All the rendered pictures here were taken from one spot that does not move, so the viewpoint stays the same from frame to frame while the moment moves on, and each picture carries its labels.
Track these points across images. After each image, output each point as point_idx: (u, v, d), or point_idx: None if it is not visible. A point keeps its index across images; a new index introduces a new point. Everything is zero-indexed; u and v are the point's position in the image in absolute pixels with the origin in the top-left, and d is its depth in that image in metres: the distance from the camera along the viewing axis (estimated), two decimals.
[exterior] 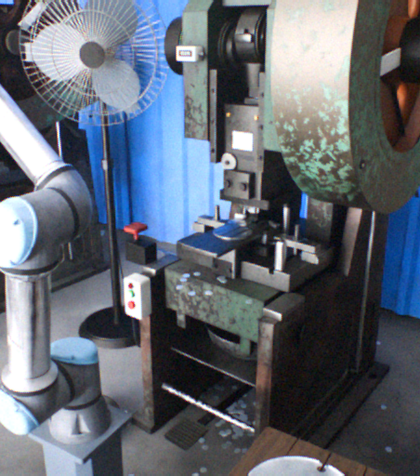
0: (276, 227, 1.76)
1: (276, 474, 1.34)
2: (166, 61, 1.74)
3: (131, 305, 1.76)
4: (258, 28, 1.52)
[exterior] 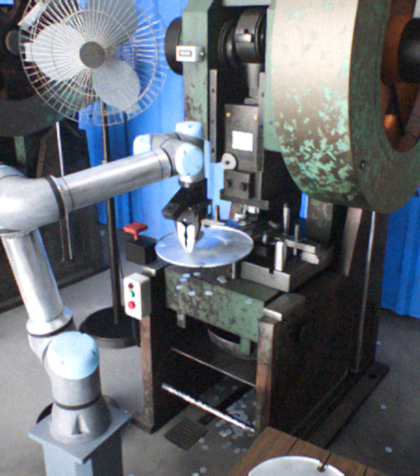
0: (276, 227, 1.76)
1: (276, 474, 1.34)
2: (166, 61, 1.74)
3: (131, 305, 1.76)
4: (258, 28, 1.52)
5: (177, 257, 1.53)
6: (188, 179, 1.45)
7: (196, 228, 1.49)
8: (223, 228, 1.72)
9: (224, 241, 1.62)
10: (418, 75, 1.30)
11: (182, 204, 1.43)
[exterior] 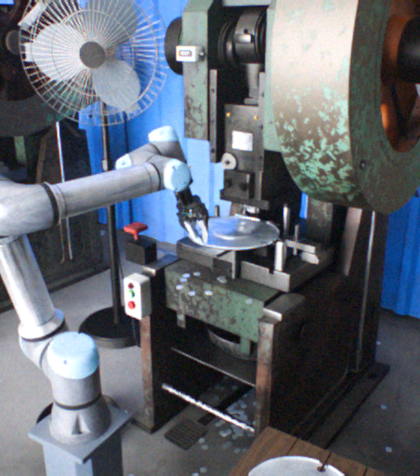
0: (276, 227, 1.76)
1: (276, 474, 1.34)
2: (166, 61, 1.74)
3: (131, 305, 1.76)
4: (258, 28, 1.52)
5: (237, 244, 1.61)
6: None
7: (181, 222, 1.59)
8: (215, 218, 1.84)
9: (239, 225, 1.77)
10: None
11: (174, 193, 1.60)
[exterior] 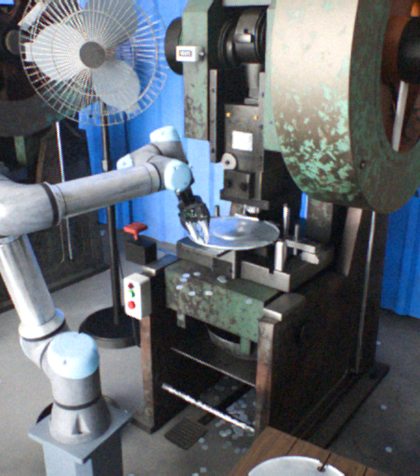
0: (276, 227, 1.76)
1: (276, 474, 1.34)
2: (166, 61, 1.74)
3: (131, 305, 1.76)
4: (258, 28, 1.52)
5: (267, 231, 1.72)
6: None
7: (182, 222, 1.59)
8: (190, 239, 1.65)
9: (214, 229, 1.73)
10: None
11: (175, 193, 1.60)
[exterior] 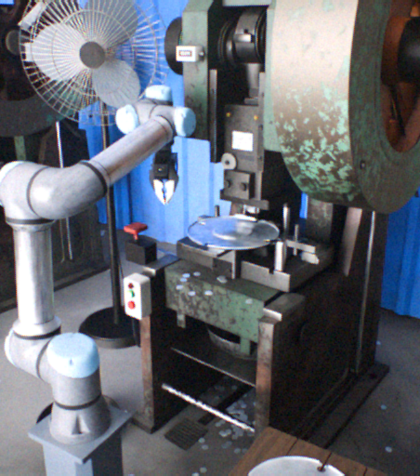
0: (276, 227, 1.76)
1: (276, 474, 1.34)
2: (166, 61, 1.74)
3: (131, 305, 1.76)
4: (258, 28, 1.52)
5: (225, 220, 1.81)
6: None
7: (176, 181, 1.66)
8: (259, 246, 1.60)
9: (229, 238, 1.65)
10: None
11: (169, 164, 1.58)
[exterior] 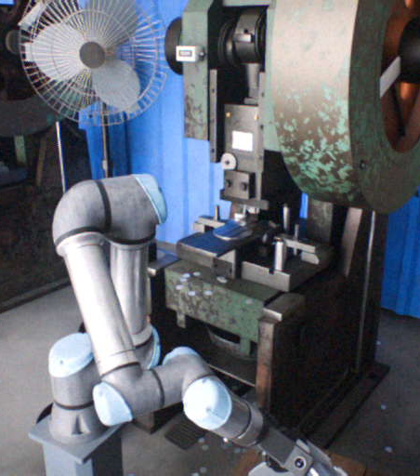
0: (276, 227, 1.76)
1: (276, 474, 1.34)
2: (166, 61, 1.74)
3: None
4: (258, 28, 1.52)
5: None
6: (261, 427, 0.98)
7: (301, 436, 1.08)
8: None
9: (321, 469, 1.16)
10: None
11: (295, 442, 0.99)
